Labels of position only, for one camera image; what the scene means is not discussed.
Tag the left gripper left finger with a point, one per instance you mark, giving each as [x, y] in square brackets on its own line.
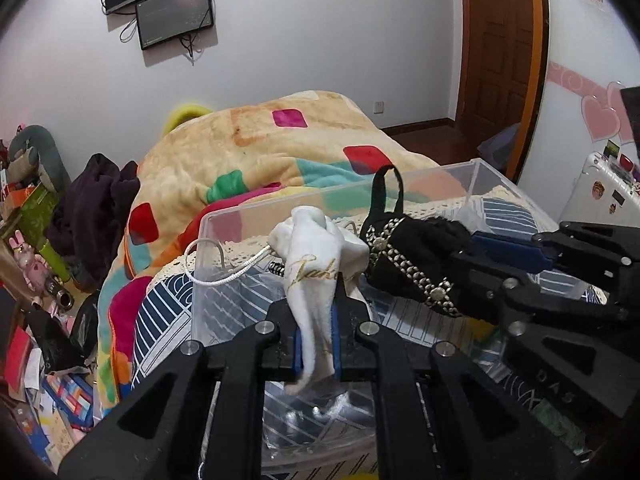
[198, 415]

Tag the clear plastic storage box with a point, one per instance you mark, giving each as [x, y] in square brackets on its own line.
[228, 238]

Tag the yellow plush behind blanket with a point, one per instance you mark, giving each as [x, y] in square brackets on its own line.
[184, 113]

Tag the small black wall monitor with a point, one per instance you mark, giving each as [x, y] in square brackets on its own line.
[161, 20]

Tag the green cardboard box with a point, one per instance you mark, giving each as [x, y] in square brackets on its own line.
[32, 218]

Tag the colourful patchwork fleece blanket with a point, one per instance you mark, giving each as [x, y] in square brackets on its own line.
[310, 139]

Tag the grey green plush toy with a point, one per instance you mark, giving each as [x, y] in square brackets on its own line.
[33, 152]

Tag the white drawstring pouch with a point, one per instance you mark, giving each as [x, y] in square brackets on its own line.
[319, 257]

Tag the dark purple garment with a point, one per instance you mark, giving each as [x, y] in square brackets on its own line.
[89, 221]

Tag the brown wooden door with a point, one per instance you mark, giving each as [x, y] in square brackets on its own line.
[504, 58]

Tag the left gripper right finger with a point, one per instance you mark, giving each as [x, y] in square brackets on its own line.
[437, 414]

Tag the blue white patterned tablecloth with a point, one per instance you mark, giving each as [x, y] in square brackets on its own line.
[165, 319]

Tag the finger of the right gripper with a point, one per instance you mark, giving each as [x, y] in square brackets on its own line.
[472, 287]
[526, 254]

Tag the black studded pouch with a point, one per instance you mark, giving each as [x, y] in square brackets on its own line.
[411, 258]

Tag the pink bunny plush toy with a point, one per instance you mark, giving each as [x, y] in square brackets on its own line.
[34, 268]

